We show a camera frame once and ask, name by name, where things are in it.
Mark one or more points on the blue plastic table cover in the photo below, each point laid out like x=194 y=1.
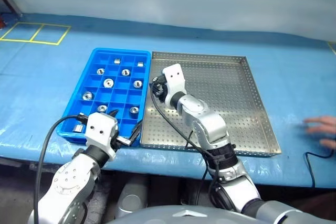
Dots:
x=288 y=77

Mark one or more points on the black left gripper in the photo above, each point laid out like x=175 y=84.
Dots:
x=122 y=140

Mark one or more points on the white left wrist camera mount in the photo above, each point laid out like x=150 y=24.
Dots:
x=101 y=129

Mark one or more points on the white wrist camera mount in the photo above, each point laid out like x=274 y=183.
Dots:
x=101 y=129
x=174 y=77

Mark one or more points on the small red object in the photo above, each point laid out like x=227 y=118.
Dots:
x=1 y=22

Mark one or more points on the blue compartment plastic tray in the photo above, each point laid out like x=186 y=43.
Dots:
x=78 y=113

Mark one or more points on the person's bare hand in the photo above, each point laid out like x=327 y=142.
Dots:
x=328 y=127

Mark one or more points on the silver robot torso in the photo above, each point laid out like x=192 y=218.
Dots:
x=183 y=214

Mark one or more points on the grey rounded robot leg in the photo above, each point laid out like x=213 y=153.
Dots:
x=131 y=197

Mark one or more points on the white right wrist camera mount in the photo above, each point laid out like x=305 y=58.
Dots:
x=174 y=77

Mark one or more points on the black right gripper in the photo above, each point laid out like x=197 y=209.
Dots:
x=162 y=86

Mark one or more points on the perforated steel tray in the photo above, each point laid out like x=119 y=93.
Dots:
x=231 y=98

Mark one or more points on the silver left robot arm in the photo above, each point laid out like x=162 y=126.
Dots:
x=71 y=182

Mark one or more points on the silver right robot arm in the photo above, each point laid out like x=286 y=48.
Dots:
x=207 y=127

